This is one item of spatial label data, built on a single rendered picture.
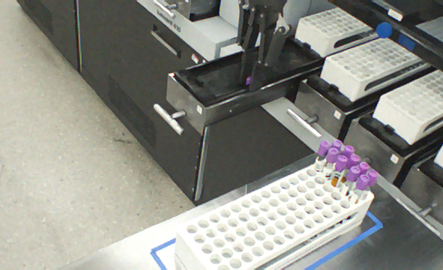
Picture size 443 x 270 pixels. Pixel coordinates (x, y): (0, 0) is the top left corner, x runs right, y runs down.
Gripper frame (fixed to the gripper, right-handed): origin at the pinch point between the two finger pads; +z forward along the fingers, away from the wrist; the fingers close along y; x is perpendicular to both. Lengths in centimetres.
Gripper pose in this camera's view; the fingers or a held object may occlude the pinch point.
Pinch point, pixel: (252, 71)
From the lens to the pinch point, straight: 107.3
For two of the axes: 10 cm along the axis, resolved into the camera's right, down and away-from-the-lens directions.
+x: -7.8, 3.3, -5.3
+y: -6.1, -5.8, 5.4
